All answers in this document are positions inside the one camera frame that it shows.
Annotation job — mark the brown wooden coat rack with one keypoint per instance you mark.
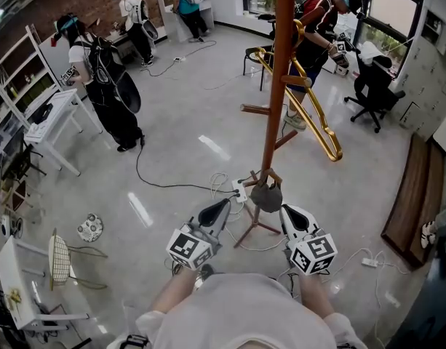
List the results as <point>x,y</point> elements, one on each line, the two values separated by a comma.
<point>277,86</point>

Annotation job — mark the white table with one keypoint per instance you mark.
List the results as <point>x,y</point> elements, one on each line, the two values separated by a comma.
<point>64,104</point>

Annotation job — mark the white locker cabinet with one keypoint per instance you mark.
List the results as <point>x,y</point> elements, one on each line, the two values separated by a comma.
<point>424,86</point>

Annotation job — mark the black framed window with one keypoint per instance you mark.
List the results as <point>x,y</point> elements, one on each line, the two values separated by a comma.
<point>390,9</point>

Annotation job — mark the small wooden chair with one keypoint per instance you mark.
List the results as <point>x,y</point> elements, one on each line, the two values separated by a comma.
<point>17,187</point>

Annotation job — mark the white cloth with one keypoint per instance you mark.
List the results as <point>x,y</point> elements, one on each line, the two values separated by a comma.
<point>370,51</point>

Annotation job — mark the gold clothes hanger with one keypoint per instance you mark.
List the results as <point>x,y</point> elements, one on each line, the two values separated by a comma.
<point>317,122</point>

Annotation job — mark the round patterned cushion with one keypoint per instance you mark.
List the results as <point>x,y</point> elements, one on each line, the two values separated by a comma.
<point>90,227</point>

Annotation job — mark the person's white shirt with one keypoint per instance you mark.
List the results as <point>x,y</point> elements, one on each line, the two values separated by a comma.
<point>244,311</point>

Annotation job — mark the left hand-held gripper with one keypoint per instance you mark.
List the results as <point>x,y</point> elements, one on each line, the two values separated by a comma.
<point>188,247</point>

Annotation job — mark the gold ornament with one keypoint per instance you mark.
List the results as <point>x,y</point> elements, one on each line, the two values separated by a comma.
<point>14,298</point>

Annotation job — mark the black device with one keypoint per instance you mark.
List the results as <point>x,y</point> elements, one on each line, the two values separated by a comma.
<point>42,113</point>

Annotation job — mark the white round device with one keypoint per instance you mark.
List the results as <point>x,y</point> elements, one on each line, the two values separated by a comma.
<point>6,227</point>

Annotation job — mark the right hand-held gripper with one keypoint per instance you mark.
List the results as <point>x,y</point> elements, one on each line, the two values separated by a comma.
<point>313,254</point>

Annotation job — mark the black office chair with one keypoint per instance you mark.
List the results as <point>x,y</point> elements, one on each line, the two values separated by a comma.
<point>373,86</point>

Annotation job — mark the brown wooden bench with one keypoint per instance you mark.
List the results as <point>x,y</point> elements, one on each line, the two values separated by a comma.
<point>413,202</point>

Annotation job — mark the white shelf rack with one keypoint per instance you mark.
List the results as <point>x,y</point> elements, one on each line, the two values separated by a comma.
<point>11,75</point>

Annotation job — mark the grey cap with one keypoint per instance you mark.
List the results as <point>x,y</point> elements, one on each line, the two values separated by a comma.
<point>267,199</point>

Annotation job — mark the person's left forearm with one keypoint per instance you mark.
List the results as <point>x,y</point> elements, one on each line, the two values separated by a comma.
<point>171,293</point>

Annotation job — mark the person's black shoe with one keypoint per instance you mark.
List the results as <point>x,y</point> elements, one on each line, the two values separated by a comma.
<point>207,271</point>

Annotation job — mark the person's right forearm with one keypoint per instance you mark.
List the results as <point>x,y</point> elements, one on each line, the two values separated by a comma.
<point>315,296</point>

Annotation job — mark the black round stool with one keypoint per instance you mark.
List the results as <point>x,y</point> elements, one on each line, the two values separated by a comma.
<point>253,55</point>

